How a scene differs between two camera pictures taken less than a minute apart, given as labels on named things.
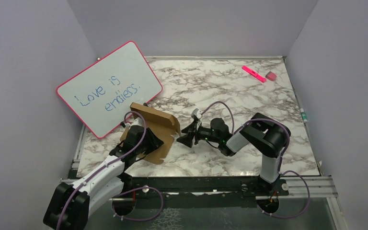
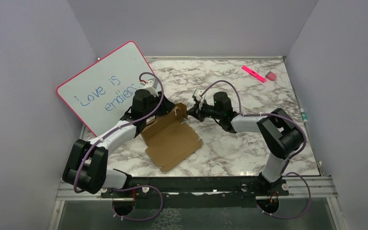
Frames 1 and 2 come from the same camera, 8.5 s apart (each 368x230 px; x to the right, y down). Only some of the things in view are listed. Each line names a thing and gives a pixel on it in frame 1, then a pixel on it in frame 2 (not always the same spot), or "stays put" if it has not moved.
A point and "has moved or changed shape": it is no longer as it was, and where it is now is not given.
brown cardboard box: (164, 125) has moved or changed shape
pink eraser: (271, 75) stays put
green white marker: (304, 115) stays put
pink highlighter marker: (253, 73) stays put
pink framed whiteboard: (101, 95) stays put
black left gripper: (155, 142) to (166, 107)
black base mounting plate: (259, 186) stays put
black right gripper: (187, 139) to (196, 112)
